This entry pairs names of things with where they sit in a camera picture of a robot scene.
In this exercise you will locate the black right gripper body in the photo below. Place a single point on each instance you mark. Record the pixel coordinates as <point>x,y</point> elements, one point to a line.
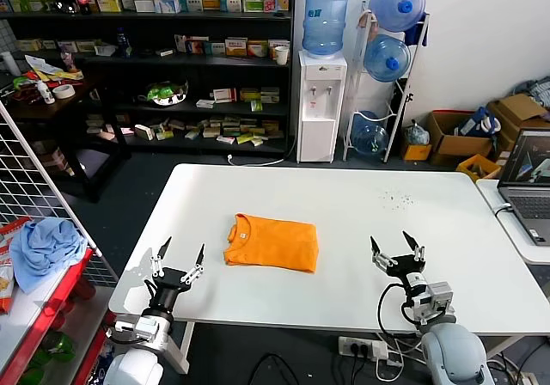
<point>406,269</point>

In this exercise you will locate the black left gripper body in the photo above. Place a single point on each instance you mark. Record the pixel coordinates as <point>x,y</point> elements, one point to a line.
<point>167,284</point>

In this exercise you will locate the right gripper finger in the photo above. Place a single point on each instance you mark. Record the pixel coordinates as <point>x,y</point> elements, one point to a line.
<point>383,261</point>
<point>419,252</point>

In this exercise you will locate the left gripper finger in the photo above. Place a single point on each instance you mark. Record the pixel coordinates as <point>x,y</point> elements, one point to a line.
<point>193,273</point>
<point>156,264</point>

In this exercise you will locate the orange t-shirt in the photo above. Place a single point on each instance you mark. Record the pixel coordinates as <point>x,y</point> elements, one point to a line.
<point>279,243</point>

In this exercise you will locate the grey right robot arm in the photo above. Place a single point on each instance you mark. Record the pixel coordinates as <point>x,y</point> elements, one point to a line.
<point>451,350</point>

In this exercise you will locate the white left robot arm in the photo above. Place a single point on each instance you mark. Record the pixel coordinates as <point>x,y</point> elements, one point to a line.
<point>133,368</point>

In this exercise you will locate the grey blue clothes pile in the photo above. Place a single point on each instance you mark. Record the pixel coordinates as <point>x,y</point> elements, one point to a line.
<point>537,88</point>

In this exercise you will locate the large white table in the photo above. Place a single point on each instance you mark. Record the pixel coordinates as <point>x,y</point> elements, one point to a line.
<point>455,230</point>

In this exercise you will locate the scattered brown crumbs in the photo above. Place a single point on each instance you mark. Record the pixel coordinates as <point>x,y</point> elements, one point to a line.
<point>399,199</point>

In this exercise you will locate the white power strip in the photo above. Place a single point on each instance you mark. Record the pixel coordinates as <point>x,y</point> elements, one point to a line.
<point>361,348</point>

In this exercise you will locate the small white side table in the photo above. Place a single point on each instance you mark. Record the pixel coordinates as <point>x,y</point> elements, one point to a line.
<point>511,239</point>

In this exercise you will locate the yellow plastic crate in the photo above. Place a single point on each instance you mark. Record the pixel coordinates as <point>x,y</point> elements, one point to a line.
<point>466,166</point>

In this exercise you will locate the small yellow box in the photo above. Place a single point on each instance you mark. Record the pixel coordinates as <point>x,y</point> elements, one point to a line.
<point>416,152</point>

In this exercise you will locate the white metal jug rack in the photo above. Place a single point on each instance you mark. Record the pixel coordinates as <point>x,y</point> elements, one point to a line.
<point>389,148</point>

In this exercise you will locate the red and white cart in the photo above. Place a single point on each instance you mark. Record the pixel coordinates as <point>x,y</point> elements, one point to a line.
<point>56,307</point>

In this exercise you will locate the blue white snack package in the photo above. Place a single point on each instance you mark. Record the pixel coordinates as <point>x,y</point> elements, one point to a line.
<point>96,368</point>

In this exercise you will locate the open brown cardboard box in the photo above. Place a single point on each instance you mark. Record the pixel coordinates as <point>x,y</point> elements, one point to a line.
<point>460,148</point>

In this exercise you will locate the crumpled light blue cloth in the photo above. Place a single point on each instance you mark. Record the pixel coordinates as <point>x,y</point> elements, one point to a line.
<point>43,247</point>

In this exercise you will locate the clear plastic bag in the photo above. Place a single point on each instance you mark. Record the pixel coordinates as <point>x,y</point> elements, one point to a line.
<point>417,135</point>

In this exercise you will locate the grey laptop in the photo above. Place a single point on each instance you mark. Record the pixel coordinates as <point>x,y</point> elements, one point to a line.
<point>528,204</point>

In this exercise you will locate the green plastic bottle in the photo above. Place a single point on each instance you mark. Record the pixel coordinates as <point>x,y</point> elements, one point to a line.
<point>60,346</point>

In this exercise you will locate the black folded stand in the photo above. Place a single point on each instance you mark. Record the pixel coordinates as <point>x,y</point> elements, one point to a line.
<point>404,101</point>

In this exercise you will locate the white water dispenser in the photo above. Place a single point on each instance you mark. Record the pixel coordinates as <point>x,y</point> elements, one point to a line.
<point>318,123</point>

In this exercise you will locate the red white snack bag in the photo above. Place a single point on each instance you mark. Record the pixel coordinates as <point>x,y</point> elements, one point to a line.
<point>4,282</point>

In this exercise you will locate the closed brown cardboard box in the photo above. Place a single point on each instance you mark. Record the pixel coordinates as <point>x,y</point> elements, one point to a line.
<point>520,105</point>

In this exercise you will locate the white red medicine box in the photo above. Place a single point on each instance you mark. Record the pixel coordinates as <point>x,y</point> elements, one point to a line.
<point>223,95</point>

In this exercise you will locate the dark wooden table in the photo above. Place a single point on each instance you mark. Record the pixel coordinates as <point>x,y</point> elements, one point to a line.
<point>64,105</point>

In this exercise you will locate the black shelf unit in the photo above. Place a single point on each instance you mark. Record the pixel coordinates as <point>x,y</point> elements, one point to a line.
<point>193,75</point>

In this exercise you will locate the white tape roll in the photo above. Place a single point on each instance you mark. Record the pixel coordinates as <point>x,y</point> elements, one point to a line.
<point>62,93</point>

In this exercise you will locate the small white bottle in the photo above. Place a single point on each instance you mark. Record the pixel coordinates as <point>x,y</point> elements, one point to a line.
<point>45,95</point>

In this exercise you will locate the colourful packet pile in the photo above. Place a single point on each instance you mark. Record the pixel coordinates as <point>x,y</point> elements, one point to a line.
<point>51,73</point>

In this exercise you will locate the dark blue hanging cloth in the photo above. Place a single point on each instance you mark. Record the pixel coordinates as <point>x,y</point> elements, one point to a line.
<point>414,32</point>

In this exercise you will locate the dark blue bottle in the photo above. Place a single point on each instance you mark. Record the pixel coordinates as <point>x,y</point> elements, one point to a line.
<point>122,43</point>

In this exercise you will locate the white paper cup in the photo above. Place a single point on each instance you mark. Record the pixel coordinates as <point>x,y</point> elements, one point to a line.
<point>281,56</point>

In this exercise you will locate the orange white medicine box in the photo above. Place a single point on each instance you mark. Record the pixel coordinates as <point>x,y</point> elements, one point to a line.
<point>235,47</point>

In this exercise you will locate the beige hanging rag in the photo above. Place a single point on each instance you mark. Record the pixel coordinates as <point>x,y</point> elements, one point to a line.
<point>367,20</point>

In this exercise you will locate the upright blue water jug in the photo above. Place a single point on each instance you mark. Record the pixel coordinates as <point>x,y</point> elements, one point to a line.
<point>324,20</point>

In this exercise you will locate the cola bottle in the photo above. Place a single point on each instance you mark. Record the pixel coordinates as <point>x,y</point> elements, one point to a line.
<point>80,2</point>

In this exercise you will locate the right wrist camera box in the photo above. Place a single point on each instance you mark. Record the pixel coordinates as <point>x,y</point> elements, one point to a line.
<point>438,299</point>

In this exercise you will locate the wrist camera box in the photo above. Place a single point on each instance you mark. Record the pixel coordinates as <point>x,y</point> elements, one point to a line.
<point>438,299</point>
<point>144,328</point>

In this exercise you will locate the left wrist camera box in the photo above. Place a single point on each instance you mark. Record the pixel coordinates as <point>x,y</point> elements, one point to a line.
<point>144,328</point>

